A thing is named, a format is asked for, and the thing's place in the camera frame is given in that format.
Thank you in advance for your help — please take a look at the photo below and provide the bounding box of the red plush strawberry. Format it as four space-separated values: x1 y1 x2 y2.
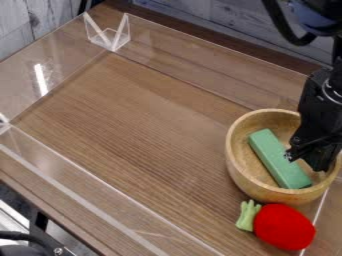
236 200 317 250

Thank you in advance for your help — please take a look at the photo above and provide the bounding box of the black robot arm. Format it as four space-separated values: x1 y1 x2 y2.
288 0 342 171

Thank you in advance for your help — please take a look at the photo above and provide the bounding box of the black cable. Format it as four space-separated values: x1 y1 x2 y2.
260 0 320 47

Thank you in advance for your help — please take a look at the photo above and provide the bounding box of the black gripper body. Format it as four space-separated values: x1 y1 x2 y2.
285 66 342 163

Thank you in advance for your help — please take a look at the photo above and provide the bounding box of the clear acrylic corner bracket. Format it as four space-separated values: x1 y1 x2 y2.
83 13 132 52

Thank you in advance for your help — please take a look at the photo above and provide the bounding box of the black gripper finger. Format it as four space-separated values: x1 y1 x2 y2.
309 145 342 171

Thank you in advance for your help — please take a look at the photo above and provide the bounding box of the clear acrylic front wall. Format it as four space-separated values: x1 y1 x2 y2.
0 114 224 256

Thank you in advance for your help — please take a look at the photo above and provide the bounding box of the black metal table bracket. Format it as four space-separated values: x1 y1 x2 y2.
30 211 77 256

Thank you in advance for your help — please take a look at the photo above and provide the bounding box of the green rectangular block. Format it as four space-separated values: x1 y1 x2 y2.
248 129 313 189

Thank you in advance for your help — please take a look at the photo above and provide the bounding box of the brown wooden bowl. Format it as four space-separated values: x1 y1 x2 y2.
225 109 342 206

